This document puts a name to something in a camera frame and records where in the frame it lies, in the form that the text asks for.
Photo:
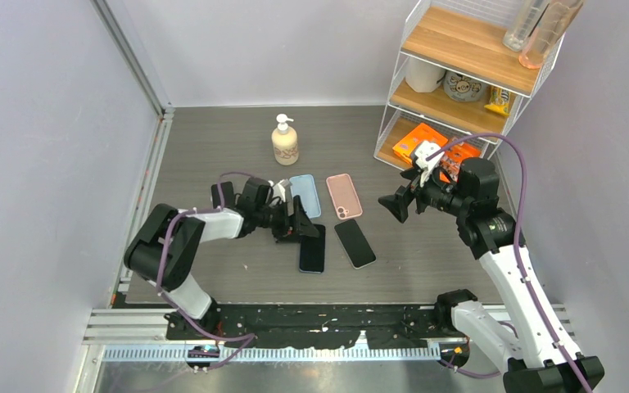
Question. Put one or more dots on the cream lotion pump bottle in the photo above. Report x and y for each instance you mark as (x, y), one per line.
(285, 141)

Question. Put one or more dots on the black smartphone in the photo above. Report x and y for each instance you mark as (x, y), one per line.
(355, 244)

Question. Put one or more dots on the cartoon printed tin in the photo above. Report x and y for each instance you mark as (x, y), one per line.
(462, 88)

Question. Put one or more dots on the pink phone case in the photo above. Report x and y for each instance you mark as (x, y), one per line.
(344, 197)

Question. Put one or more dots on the white wire shelf rack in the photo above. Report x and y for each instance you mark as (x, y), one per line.
(464, 37)

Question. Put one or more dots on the yellow snack packet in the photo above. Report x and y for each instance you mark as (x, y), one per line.
(499, 101)

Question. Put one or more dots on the white paper roll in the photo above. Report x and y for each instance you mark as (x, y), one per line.
(422, 76)

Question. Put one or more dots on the dark phone on table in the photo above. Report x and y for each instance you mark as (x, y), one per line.
(222, 195)

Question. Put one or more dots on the yellow cardboard box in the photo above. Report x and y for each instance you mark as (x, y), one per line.
(422, 132)

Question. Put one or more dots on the clear plastic bottle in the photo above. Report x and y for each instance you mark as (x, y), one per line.
(524, 24)

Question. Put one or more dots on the orange cardboard box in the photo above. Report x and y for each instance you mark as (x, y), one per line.
(453, 157)

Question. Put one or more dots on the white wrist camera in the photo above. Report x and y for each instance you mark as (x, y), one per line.
(281, 191)
(425, 158)

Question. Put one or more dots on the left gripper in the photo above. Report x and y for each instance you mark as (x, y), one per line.
(293, 225)

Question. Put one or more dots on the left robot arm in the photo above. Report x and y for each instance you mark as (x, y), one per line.
(163, 250)

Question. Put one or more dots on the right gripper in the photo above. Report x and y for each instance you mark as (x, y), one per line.
(398, 204)

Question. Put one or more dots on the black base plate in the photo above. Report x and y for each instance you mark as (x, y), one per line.
(329, 327)

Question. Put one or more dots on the light blue phone case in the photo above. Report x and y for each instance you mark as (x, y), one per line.
(304, 186)

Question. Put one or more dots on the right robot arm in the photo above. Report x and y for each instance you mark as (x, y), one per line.
(538, 354)

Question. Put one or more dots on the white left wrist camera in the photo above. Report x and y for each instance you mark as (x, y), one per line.
(281, 191)

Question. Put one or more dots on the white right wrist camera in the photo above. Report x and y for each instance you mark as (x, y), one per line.
(425, 158)

